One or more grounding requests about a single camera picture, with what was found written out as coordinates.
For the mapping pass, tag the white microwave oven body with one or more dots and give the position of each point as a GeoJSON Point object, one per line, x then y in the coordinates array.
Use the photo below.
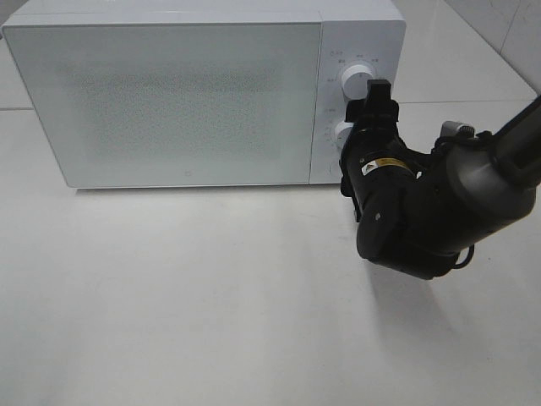
{"type": "Point", "coordinates": [350, 32]}

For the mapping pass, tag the white microwave door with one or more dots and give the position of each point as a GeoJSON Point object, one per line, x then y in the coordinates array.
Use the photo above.
{"type": "Point", "coordinates": [173, 105]}

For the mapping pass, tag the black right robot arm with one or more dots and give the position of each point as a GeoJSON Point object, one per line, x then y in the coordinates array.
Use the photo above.
{"type": "Point", "coordinates": [423, 213]}

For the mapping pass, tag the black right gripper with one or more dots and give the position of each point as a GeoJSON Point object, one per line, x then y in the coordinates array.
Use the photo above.
{"type": "Point", "coordinates": [373, 137]}

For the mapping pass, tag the white microwave knob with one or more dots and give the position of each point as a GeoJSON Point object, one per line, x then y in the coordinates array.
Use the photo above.
{"type": "Point", "coordinates": [341, 133]}
{"type": "Point", "coordinates": [355, 79]}

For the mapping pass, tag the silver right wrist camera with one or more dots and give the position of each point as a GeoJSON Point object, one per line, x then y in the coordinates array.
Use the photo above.
{"type": "Point", "coordinates": [454, 128]}

